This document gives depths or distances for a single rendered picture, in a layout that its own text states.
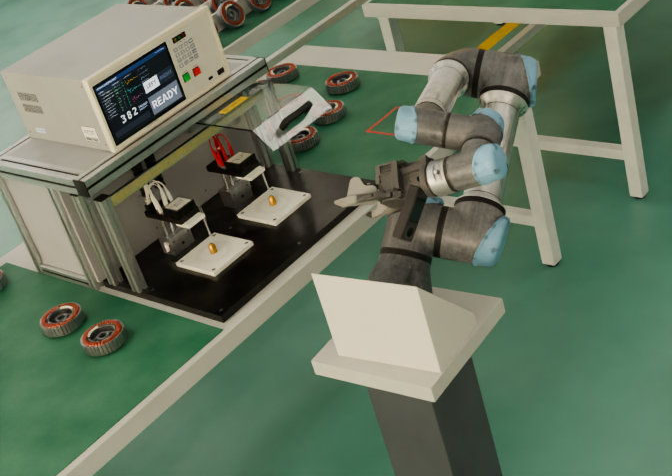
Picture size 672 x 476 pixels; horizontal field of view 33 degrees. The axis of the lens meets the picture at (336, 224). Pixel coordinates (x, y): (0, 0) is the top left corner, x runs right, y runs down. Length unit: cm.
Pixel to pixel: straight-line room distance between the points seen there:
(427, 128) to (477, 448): 82
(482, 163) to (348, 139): 125
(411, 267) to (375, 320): 15
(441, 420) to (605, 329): 119
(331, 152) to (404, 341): 112
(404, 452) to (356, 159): 98
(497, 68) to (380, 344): 70
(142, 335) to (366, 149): 93
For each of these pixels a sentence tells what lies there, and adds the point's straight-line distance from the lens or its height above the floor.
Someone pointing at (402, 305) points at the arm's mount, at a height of 92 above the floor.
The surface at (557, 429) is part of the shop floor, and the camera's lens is 336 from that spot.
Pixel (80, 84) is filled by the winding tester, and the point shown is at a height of 131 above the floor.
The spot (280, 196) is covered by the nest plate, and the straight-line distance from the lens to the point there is 319.
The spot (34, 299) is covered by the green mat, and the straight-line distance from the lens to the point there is 324.
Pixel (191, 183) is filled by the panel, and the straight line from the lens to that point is 329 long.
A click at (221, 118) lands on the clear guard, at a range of 306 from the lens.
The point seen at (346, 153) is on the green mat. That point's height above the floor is 75.
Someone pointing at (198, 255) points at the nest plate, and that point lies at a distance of 305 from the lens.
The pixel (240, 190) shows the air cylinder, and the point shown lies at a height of 81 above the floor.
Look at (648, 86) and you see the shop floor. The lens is 508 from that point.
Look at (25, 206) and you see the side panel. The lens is 322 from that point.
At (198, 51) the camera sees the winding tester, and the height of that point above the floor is 122.
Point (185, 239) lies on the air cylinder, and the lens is 313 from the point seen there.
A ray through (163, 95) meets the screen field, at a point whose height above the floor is 118.
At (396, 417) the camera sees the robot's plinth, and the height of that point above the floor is 56.
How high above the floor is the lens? 224
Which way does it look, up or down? 29 degrees down
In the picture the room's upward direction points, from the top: 17 degrees counter-clockwise
